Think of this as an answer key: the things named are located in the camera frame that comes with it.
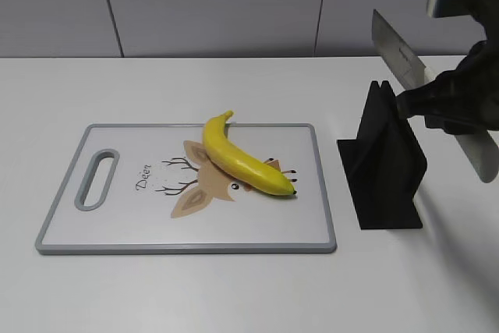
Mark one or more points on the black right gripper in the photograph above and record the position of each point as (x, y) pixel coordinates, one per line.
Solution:
(461, 101)

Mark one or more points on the white handled kitchen knife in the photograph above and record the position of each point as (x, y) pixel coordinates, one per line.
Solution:
(410, 71)

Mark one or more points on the yellow plastic banana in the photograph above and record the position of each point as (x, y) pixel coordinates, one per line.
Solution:
(240, 165)

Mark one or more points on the black knife stand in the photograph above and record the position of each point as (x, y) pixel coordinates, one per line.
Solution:
(384, 165)

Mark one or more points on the white deer cutting board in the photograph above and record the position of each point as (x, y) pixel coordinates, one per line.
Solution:
(149, 188)

